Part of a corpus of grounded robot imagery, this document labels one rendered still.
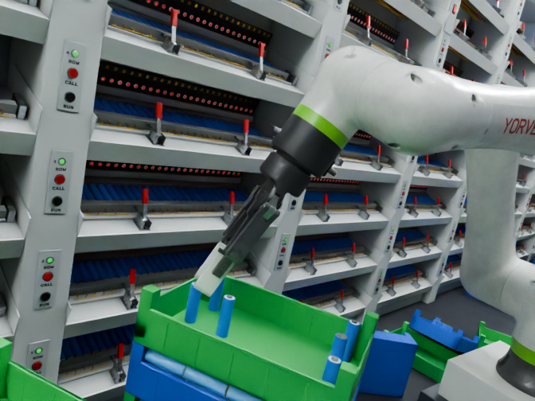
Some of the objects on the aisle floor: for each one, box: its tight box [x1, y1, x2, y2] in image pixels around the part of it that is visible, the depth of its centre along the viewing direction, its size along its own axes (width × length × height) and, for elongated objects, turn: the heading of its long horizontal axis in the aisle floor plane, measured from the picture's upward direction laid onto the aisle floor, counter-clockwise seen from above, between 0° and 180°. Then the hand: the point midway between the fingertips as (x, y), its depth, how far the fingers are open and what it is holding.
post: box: [240, 0, 350, 295], centre depth 135 cm, size 20×9×175 cm, turn 178°
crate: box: [358, 331, 418, 399], centre depth 148 cm, size 8×30×20 cm, turn 47°
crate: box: [383, 321, 460, 383], centre depth 176 cm, size 30×20×8 cm
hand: (214, 269), depth 68 cm, fingers open, 3 cm apart
